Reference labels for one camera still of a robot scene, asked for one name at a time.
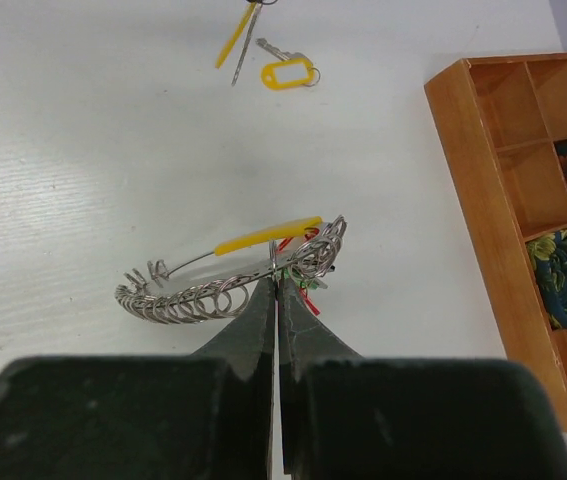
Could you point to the metal keyring organizer yellow handle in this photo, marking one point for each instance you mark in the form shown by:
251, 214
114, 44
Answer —
156, 294

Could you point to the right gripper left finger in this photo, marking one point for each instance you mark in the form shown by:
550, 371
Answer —
206, 415

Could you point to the green key tag on ring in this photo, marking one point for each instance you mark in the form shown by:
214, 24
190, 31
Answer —
308, 282

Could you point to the red key tag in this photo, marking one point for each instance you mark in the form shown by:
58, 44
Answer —
304, 293

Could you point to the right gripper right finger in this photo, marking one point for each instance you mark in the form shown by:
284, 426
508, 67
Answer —
345, 416

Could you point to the key with solid yellow tag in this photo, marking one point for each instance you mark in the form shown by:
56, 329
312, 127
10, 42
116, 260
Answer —
244, 28

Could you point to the wooden compartment tray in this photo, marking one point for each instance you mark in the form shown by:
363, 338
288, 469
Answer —
498, 119

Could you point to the key with yellow framed tag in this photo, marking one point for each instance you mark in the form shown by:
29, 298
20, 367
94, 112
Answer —
290, 70

